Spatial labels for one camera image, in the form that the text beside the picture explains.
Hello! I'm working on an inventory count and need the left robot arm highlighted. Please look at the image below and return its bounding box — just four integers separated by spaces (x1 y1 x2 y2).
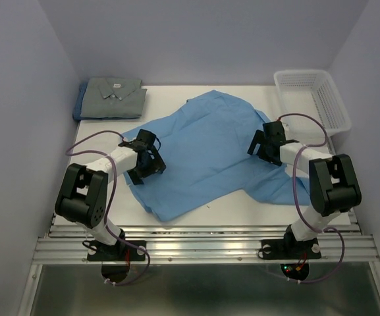
55 129 166 259

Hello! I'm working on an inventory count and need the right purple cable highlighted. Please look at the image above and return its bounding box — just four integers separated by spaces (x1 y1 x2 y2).
265 113 347 286

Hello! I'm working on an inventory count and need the purple cable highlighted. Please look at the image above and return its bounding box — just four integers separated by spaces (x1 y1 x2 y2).
265 113 347 286
65 130 151 286

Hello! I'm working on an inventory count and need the white plastic basket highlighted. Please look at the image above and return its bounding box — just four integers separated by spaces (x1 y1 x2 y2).
273 69 352 136

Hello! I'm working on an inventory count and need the folded dark blue shirt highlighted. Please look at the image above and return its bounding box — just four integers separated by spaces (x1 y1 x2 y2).
72 82 88 122

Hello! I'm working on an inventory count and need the folded grey shirt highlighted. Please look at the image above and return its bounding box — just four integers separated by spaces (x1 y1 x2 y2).
81 77 147 120

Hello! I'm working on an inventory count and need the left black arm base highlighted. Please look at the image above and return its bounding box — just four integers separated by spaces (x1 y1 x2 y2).
82 240 146 262

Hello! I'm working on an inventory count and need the aluminium mounting rail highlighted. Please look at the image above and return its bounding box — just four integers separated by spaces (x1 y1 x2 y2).
32 215 380 265

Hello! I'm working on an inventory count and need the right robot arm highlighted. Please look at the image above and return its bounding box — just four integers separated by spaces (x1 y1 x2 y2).
248 120 362 257

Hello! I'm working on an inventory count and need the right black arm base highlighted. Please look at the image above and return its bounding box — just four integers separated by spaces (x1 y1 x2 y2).
257 238 321 261

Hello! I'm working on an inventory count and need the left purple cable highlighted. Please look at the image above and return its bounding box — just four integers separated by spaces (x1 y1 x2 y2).
65 130 151 286

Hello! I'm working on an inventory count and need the light blue long sleeve shirt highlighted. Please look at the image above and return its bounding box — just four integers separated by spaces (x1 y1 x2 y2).
125 90 310 222

